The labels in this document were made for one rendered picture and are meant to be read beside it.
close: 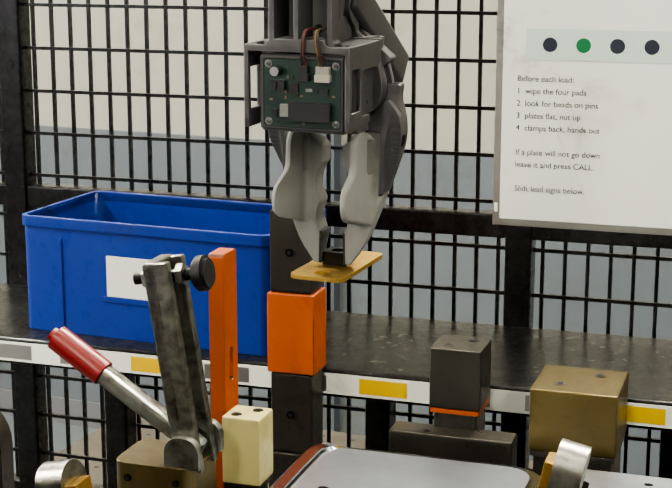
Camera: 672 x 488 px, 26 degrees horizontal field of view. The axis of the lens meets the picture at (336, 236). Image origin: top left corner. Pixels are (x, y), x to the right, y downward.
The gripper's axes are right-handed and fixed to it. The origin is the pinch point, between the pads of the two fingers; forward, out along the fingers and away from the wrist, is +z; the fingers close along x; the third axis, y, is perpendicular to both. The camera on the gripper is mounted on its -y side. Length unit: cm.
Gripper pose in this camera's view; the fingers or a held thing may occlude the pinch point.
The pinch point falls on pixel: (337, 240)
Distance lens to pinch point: 98.2
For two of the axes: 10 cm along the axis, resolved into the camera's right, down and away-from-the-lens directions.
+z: 0.0, 9.7, 2.3
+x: 9.3, 0.8, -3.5
